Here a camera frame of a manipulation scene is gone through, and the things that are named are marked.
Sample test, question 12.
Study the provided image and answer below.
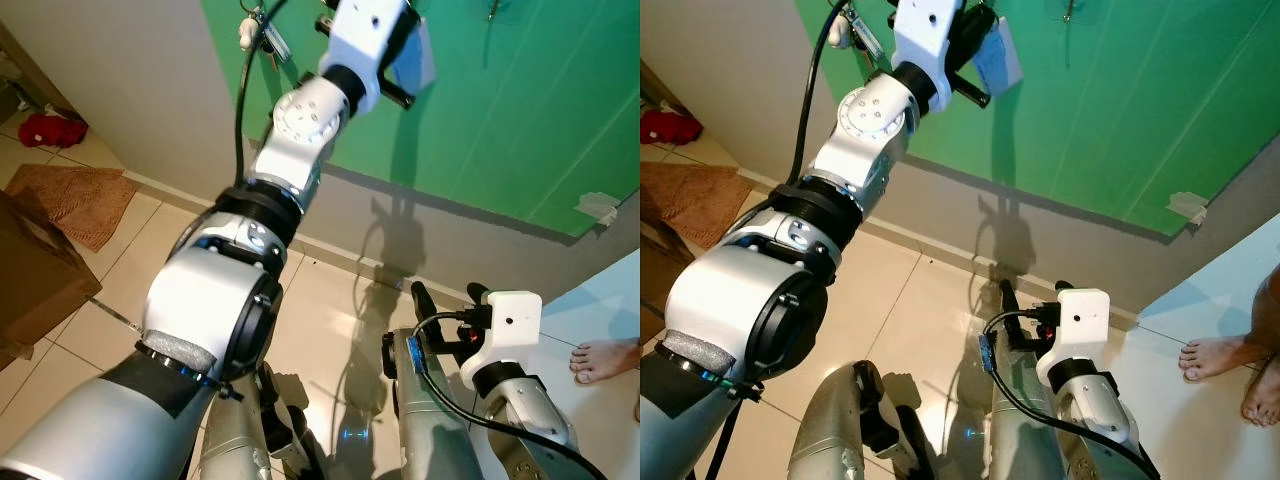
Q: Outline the grey robot leg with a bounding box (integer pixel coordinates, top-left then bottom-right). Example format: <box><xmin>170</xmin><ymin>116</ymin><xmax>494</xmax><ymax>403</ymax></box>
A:
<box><xmin>195</xmin><ymin>362</ymin><xmax>326</xmax><ymax>480</ymax></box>
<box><xmin>788</xmin><ymin>358</ymin><xmax>936</xmax><ymax>480</ymax></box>
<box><xmin>983</xmin><ymin>328</ymin><xmax>1086</xmax><ymax>480</ymax></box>
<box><xmin>382</xmin><ymin>328</ymin><xmax>506</xmax><ymax>480</ymax></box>

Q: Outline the red cloth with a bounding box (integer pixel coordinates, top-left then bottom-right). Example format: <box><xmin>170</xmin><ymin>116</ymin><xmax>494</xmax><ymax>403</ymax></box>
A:
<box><xmin>18</xmin><ymin>112</ymin><xmax>90</xmax><ymax>150</ymax></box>
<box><xmin>640</xmin><ymin>107</ymin><xmax>703</xmax><ymax>147</ymax></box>

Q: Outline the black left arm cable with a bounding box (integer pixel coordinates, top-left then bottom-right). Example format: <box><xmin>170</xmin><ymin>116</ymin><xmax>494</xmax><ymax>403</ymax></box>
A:
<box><xmin>790</xmin><ymin>0</ymin><xmax>851</xmax><ymax>186</ymax></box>
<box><xmin>233</xmin><ymin>0</ymin><xmax>291</xmax><ymax>191</ymax></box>

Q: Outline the key bunch with white fob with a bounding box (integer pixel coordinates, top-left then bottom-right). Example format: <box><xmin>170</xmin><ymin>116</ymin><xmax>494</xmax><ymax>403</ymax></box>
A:
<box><xmin>828</xmin><ymin>5</ymin><xmax>886</xmax><ymax>66</ymax></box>
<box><xmin>236</xmin><ymin>5</ymin><xmax>293</xmax><ymax>76</ymax></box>

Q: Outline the brown cardboard box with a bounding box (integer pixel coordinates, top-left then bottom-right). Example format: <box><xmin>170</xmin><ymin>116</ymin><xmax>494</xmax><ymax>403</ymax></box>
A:
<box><xmin>0</xmin><ymin>187</ymin><xmax>104</xmax><ymax>363</ymax></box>

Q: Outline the person's bare leg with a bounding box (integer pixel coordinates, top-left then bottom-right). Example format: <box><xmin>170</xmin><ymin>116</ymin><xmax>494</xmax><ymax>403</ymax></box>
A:
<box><xmin>568</xmin><ymin>338</ymin><xmax>641</xmax><ymax>387</ymax></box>
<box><xmin>1240</xmin><ymin>265</ymin><xmax>1280</xmax><ymax>428</ymax></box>
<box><xmin>1178</xmin><ymin>333</ymin><xmax>1269</xmax><ymax>384</ymax></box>

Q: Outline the brown floor mat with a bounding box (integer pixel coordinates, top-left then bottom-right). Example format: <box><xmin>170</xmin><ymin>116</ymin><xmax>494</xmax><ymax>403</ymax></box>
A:
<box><xmin>640</xmin><ymin>162</ymin><xmax>754</xmax><ymax>251</ymax></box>
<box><xmin>5</xmin><ymin>164</ymin><xmax>140</xmax><ymax>253</ymax></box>

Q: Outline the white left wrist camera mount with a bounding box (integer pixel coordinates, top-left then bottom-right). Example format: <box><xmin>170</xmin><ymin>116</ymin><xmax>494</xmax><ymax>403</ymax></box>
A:
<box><xmin>318</xmin><ymin>0</ymin><xmax>413</xmax><ymax>113</ymax></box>
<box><xmin>892</xmin><ymin>0</ymin><xmax>968</xmax><ymax>89</ymax></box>

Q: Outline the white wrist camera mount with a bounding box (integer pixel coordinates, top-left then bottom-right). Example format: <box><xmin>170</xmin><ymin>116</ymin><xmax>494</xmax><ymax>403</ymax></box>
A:
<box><xmin>1035</xmin><ymin>288</ymin><xmax>1111</xmax><ymax>391</ymax></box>
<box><xmin>318</xmin><ymin>0</ymin><xmax>413</xmax><ymax>113</ymax></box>
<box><xmin>892</xmin><ymin>0</ymin><xmax>968</xmax><ymax>89</ymax></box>
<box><xmin>458</xmin><ymin>290</ymin><xmax>544</xmax><ymax>393</ymax></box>

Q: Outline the grey robot left leg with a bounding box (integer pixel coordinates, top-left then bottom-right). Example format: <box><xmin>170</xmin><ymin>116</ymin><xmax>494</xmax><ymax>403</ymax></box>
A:
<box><xmin>788</xmin><ymin>358</ymin><xmax>936</xmax><ymax>480</ymax></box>
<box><xmin>195</xmin><ymin>362</ymin><xmax>326</xmax><ymax>480</ymax></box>

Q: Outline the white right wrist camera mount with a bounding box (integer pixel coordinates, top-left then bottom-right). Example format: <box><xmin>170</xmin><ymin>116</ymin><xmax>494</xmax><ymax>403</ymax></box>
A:
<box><xmin>458</xmin><ymin>290</ymin><xmax>544</xmax><ymax>393</ymax></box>
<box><xmin>1035</xmin><ymin>288</ymin><xmax>1111</xmax><ymax>391</ymax></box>

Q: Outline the small crumpled tape piece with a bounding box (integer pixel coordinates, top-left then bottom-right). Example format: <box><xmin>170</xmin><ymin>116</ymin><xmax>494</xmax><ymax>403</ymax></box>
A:
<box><xmin>574</xmin><ymin>191</ymin><xmax>622</xmax><ymax>227</ymax></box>
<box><xmin>1166</xmin><ymin>189</ymin><xmax>1210</xmax><ymax>225</ymax></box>

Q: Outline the grey robot right leg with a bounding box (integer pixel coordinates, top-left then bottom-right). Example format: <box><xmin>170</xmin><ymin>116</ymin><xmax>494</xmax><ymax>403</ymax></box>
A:
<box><xmin>983</xmin><ymin>328</ymin><xmax>1086</xmax><ymax>480</ymax></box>
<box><xmin>382</xmin><ymin>328</ymin><xmax>506</xmax><ymax>480</ymax></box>

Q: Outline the white key tag yellow logo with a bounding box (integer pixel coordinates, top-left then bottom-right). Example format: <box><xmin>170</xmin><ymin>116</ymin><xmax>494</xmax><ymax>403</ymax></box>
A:
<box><xmin>975</xmin><ymin>17</ymin><xmax>1025</xmax><ymax>91</ymax></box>
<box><xmin>398</xmin><ymin>18</ymin><xmax>437</xmax><ymax>91</ymax></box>

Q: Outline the green wall sheet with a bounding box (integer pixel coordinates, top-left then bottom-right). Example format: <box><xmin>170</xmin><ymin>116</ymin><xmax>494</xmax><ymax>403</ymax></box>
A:
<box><xmin>200</xmin><ymin>0</ymin><xmax>641</xmax><ymax>239</ymax></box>
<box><xmin>793</xmin><ymin>0</ymin><xmax>1280</xmax><ymax>237</ymax></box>

